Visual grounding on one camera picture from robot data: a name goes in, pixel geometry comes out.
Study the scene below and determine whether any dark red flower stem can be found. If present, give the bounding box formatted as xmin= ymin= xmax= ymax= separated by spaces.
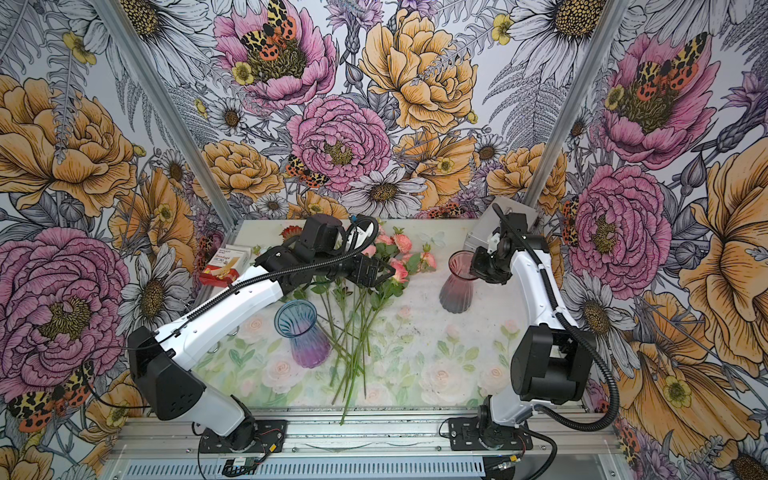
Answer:
xmin=281 ymin=225 xmax=303 ymax=241

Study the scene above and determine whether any aluminium front rail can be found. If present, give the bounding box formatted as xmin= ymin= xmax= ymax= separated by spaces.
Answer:
xmin=107 ymin=410 xmax=625 ymax=460

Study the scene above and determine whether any silver metal box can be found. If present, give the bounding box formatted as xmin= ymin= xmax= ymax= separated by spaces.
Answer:
xmin=463 ymin=197 xmax=539 ymax=251

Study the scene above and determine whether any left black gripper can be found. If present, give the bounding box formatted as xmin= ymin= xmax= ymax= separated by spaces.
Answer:
xmin=314 ymin=245 xmax=395 ymax=290

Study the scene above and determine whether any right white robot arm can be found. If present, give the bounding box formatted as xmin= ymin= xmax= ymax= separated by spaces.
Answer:
xmin=470 ymin=204 xmax=594 ymax=449

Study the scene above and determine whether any red white snack box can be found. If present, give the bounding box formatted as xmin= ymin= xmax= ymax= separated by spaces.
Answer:
xmin=199 ymin=245 xmax=251 ymax=288

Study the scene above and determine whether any white vent grille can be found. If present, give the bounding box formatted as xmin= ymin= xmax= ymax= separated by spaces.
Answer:
xmin=113 ymin=456 xmax=486 ymax=479

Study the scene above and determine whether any blue purple glass vase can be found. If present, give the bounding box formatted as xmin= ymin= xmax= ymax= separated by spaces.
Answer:
xmin=274 ymin=300 xmax=331 ymax=369

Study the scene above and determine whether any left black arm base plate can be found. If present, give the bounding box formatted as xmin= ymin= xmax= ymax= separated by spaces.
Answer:
xmin=199 ymin=419 xmax=288 ymax=454

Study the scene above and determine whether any pink rose bunch on table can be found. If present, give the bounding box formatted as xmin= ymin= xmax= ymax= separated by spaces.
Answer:
xmin=309 ymin=227 xmax=437 ymax=415

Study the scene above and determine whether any dark pink glass vase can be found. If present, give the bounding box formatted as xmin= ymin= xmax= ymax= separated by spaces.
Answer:
xmin=439 ymin=250 xmax=478 ymax=314

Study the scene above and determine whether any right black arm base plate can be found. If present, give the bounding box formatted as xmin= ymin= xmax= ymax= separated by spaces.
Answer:
xmin=446 ymin=417 xmax=533 ymax=452

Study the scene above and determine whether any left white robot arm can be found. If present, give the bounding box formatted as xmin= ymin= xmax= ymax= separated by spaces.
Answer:
xmin=127 ymin=214 xmax=395 ymax=452

